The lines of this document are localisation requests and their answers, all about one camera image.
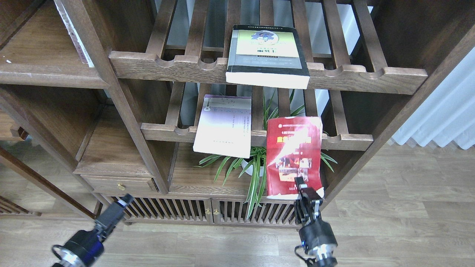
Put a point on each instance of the green spider plant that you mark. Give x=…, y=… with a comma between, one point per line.
x=257, y=158

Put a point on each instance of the dark wooden bookshelf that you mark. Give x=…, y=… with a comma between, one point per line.
x=110, y=90

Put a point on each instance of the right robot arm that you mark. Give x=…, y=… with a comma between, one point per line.
x=315, y=263

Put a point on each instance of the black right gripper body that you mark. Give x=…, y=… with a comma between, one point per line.
x=317, y=238

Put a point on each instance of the white curtain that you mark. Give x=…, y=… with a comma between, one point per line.
x=448, y=114

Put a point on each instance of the pale purple white book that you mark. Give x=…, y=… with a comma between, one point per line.
x=224, y=127

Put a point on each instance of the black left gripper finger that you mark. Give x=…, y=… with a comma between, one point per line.
x=107, y=221

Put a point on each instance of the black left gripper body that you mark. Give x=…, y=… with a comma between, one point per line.
x=83, y=248

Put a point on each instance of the red cover book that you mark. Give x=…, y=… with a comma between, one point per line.
x=293, y=150

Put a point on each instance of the white plant pot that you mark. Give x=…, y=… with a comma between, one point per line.
x=249, y=169

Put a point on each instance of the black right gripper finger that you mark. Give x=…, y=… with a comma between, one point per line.
x=305, y=191

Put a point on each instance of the green black cover book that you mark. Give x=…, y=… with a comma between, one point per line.
x=269, y=56

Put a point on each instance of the white book spine upright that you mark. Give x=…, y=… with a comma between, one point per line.
x=80, y=48

